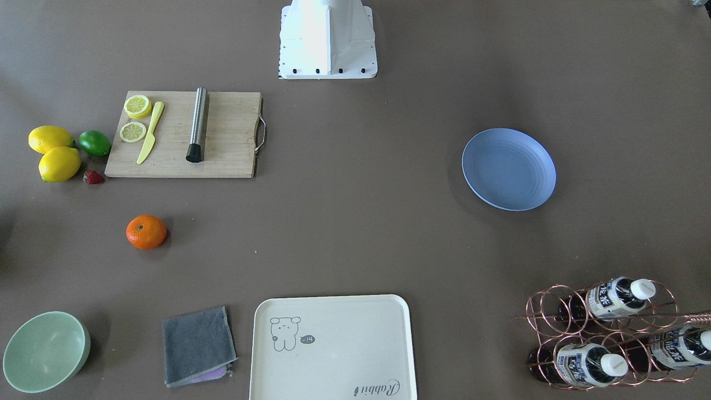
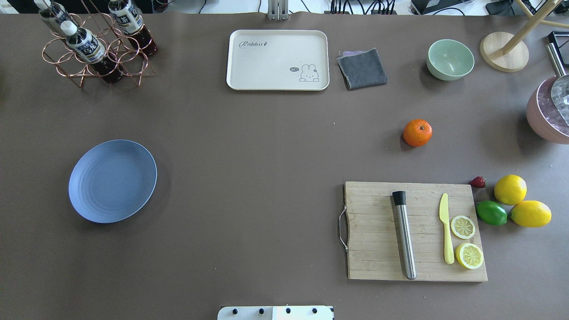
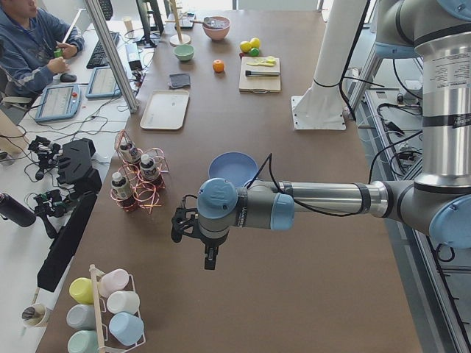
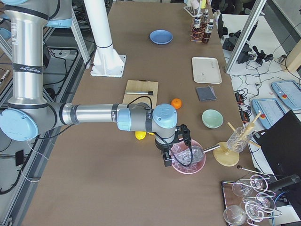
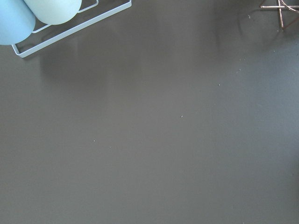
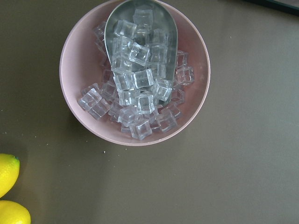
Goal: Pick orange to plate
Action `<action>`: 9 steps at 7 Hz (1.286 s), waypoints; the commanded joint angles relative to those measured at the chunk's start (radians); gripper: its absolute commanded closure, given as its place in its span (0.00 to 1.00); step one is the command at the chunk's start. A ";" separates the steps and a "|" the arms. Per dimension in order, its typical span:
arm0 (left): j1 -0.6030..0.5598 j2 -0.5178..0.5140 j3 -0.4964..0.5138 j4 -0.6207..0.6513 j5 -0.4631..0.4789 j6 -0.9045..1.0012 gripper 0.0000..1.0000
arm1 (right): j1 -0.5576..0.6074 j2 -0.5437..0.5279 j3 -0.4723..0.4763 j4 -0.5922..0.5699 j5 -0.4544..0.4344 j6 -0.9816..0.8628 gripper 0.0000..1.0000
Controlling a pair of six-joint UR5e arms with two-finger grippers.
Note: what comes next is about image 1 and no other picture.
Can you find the lemon slice lower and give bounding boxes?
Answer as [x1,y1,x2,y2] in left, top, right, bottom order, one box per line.
[119,121,147,143]

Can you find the lemon half slice upper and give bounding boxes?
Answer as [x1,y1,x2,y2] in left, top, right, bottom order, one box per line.
[123,94,153,119]

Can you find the red strawberry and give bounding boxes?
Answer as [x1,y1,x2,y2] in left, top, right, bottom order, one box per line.
[82,170,105,185]

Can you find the blue plate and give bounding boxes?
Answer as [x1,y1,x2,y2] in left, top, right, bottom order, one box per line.
[460,128,558,212]

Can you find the grey folded cloth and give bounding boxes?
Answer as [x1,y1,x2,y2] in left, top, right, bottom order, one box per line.
[162,306,238,388]

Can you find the yellow lemon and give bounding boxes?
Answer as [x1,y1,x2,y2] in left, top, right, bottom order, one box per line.
[28,125,74,154]
[38,147,81,183]

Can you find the yellow lemon lower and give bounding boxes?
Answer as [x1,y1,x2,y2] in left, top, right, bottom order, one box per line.
[38,147,81,183]

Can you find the yellow plastic knife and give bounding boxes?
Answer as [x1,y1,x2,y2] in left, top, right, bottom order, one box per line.
[136,101,165,164]

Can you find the steel cylinder black cap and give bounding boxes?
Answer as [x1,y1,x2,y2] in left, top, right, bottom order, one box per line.
[186,87,209,163]

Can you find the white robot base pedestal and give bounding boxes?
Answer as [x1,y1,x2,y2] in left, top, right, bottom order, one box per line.
[278,1,378,79]

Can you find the green bowl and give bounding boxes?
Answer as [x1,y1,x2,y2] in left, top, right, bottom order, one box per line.
[2,311,91,393]

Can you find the cream tray with bear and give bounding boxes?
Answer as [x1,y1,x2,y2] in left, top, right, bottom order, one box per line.
[249,294,418,399]

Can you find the wooden cutting board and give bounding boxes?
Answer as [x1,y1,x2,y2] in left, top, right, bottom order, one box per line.
[104,91,264,179]

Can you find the green lime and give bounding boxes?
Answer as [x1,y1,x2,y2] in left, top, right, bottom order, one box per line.
[78,130,112,157]

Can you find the copper wire bottle rack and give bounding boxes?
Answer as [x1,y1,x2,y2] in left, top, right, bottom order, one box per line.
[524,279,709,387]

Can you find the yellow lemon upper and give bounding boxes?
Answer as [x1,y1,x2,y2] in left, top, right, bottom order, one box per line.
[28,125,74,154]

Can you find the dark bottle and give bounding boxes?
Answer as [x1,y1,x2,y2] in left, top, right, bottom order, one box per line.
[555,276,656,327]
[528,343,629,389]
[622,326,710,372]

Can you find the orange fruit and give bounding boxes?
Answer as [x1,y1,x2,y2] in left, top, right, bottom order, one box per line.
[125,214,168,249]

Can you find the dark bottle upper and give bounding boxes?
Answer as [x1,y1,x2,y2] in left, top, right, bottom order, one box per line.
[555,276,656,327]

